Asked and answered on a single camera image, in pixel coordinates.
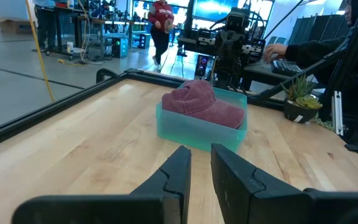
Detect black diagonal frame brace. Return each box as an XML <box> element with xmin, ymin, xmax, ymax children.
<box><xmin>247</xmin><ymin>40</ymin><xmax>354</xmax><ymax>101</ymax></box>

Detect large display screen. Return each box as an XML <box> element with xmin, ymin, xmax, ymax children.
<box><xmin>193</xmin><ymin>0</ymin><xmax>275</xmax><ymax>23</ymax></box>

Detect yellow hanging hose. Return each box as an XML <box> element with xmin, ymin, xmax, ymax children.
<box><xmin>24</xmin><ymin>0</ymin><xmax>56</xmax><ymax>103</ymax></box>

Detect black computer desk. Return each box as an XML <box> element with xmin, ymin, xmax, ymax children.
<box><xmin>177</xmin><ymin>34</ymin><xmax>293</xmax><ymax>91</ymax></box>

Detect cardboard box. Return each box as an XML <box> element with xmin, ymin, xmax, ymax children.
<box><xmin>0</xmin><ymin>16</ymin><xmax>36</xmax><ymax>35</ymax></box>

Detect pale yellow hose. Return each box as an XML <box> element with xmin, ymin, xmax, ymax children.
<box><xmin>57</xmin><ymin>0</ymin><xmax>90</xmax><ymax>67</ymax></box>

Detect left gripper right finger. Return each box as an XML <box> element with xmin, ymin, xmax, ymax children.
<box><xmin>210</xmin><ymin>142</ymin><xmax>358</xmax><ymax>224</ymax></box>

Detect maroon baseball cap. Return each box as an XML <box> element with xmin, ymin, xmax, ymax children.
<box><xmin>161</xmin><ymin>79</ymin><xmax>246</xmax><ymax>130</ymax></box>

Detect teal translucent plastic bin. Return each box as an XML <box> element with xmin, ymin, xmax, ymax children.
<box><xmin>155</xmin><ymin>81</ymin><xmax>249</xmax><ymax>153</ymax></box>

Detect person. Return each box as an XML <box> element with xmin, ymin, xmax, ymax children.
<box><xmin>147</xmin><ymin>0</ymin><xmax>175</xmax><ymax>73</ymax></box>
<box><xmin>262</xmin><ymin>0</ymin><xmax>358</xmax><ymax>90</ymax></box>
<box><xmin>32</xmin><ymin>0</ymin><xmax>58</xmax><ymax>53</ymax></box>

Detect black arched frame handle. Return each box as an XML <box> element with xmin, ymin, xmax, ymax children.
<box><xmin>95</xmin><ymin>68</ymin><xmax>120</xmax><ymax>84</ymax></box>

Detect person's hand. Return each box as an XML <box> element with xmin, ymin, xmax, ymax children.
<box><xmin>263</xmin><ymin>43</ymin><xmax>288</xmax><ymax>63</ymax></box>

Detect silver aluminium bracket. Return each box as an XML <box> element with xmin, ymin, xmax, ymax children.
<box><xmin>331</xmin><ymin>90</ymin><xmax>345</xmax><ymax>137</ymax></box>

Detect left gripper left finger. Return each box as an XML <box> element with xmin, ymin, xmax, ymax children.
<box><xmin>11</xmin><ymin>145</ymin><xmax>193</xmax><ymax>224</ymax></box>

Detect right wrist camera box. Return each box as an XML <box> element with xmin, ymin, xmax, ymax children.
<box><xmin>224</xmin><ymin>10</ymin><xmax>250</xmax><ymax>34</ymax></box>

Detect succulent plant in black pot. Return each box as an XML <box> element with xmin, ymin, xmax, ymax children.
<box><xmin>280</xmin><ymin>73</ymin><xmax>324</xmax><ymax>124</ymax></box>

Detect computer tower with blue lights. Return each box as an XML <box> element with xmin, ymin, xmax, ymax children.
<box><xmin>137</xmin><ymin>33</ymin><xmax>152</xmax><ymax>50</ymax></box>

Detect computer tower with coloured lights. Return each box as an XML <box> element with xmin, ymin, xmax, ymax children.
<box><xmin>195</xmin><ymin>54</ymin><xmax>211</xmax><ymax>78</ymax></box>

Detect computer tower with green lights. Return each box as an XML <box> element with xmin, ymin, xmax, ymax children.
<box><xmin>111</xmin><ymin>36</ymin><xmax>129</xmax><ymax>59</ymax></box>

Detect black curtain partition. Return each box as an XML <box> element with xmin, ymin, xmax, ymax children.
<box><xmin>286</xmin><ymin>14</ymin><xmax>351</xmax><ymax>48</ymax></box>

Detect long laboratory workbench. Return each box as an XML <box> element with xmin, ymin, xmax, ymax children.
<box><xmin>53</xmin><ymin>5</ymin><xmax>151</xmax><ymax>58</ymax></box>

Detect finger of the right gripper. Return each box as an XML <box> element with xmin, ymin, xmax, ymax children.
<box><xmin>215</xmin><ymin>33</ymin><xmax>231</xmax><ymax>62</ymax></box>
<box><xmin>229</xmin><ymin>35</ymin><xmax>246</xmax><ymax>63</ymax></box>

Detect black frame upright post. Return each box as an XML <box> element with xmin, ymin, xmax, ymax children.
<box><xmin>318</xmin><ymin>0</ymin><xmax>358</xmax><ymax>123</ymax></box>

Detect black computer keyboard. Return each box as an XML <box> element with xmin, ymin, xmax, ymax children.
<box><xmin>271</xmin><ymin>59</ymin><xmax>305</xmax><ymax>77</ymax></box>

